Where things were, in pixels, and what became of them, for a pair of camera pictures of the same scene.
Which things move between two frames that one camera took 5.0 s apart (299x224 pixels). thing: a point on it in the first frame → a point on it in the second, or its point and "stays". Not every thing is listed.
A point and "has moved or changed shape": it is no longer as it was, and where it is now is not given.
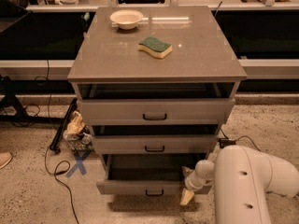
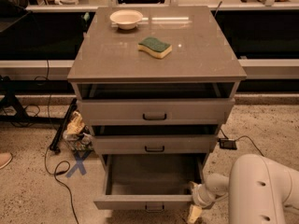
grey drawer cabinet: [154, 84] stays
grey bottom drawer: [149, 174] has moved or changed shape
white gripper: [191, 181] → [201, 195]
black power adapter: [223, 142] stays
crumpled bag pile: [77, 134] stays
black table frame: [13, 87] stays
